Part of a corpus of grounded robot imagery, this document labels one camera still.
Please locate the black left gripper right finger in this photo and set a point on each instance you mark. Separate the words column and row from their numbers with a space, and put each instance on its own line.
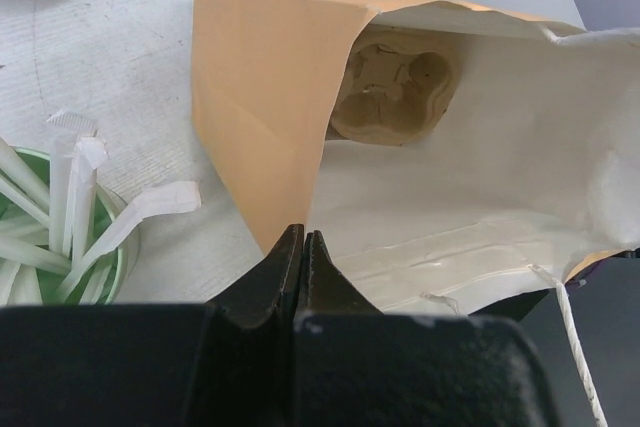
column 356, row 366

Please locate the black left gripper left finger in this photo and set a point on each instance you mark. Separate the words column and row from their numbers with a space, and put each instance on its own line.
column 219, row 363

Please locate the brown paper bag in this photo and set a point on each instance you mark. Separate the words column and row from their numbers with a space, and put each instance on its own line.
column 531, row 175

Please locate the brown pulp cup carrier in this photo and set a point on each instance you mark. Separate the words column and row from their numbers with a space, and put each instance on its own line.
column 397, row 85

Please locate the white wrapped straw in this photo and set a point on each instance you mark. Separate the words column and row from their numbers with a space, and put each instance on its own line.
column 90, row 153
column 25, row 253
column 23, row 176
column 64, row 128
column 174, row 198

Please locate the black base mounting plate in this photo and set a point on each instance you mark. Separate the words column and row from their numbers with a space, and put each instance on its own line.
column 606, row 313

